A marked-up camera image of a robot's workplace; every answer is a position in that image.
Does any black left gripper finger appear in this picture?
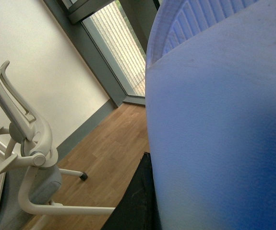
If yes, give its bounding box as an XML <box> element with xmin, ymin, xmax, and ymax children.
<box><xmin>101</xmin><ymin>152</ymin><xmax>161</xmax><ymax>230</ymax></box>

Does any light blue slipper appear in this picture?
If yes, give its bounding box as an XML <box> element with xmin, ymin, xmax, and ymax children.
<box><xmin>145</xmin><ymin>0</ymin><xmax>276</xmax><ymax>230</ymax></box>

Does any white office chair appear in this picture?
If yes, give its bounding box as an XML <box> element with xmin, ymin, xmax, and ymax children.
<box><xmin>0</xmin><ymin>60</ymin><xmax>114</xmax><ymax>215</ymax></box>

